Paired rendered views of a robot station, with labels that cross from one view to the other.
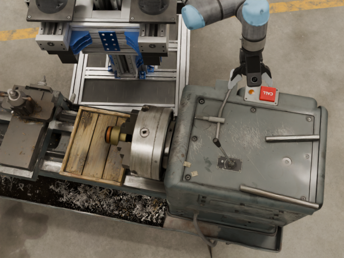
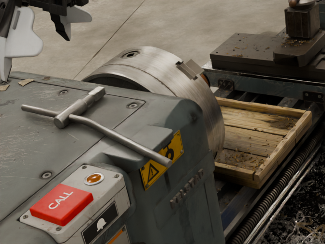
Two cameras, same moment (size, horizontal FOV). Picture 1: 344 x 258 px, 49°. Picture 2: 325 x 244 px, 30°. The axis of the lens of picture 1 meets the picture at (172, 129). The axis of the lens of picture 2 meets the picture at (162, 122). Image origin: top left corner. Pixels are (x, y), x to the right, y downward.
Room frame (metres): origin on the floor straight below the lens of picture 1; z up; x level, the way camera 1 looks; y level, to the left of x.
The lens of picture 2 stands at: (1.05, -0.92, 1.71)
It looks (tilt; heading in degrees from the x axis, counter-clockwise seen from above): 29 degrees down; 115
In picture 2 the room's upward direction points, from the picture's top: 12 degrees counter-clockwise
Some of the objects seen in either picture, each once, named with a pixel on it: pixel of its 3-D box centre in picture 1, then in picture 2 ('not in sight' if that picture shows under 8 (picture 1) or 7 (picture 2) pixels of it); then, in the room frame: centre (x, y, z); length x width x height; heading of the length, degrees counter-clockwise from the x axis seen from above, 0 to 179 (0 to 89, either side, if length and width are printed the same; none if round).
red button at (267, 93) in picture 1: (267, 94); (62, 205); (0.64, -0.39, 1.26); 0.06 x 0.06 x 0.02; 74
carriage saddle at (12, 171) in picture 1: (21, 129); (290, 64); (0.73, 0.75, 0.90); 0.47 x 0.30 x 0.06; 164
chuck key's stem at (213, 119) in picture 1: (210, 119); (81, 105); (0.55, -0.15, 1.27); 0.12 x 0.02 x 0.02; 75
